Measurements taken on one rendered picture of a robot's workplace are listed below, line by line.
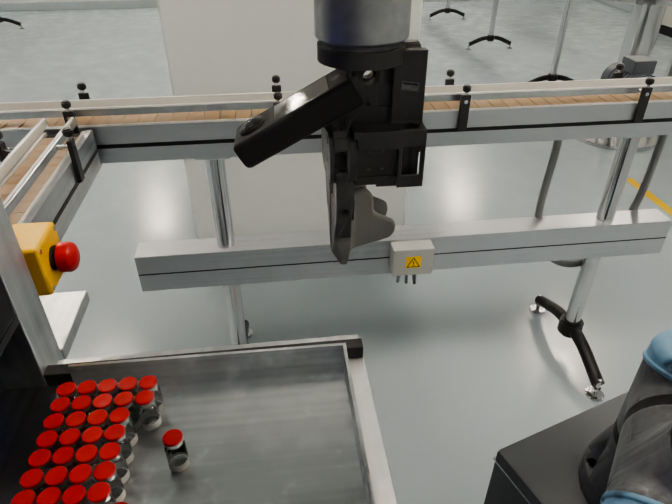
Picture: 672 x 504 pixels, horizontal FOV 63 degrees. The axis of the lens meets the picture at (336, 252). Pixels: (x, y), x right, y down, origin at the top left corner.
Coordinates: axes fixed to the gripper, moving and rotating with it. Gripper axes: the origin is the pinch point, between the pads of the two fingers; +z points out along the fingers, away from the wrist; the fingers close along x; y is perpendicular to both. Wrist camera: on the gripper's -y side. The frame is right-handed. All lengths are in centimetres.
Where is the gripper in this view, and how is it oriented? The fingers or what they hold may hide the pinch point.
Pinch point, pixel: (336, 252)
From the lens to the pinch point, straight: 54.4
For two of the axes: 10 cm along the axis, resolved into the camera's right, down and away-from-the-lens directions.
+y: 9.9, -0.7, 1.0
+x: -1.3, -5.5, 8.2
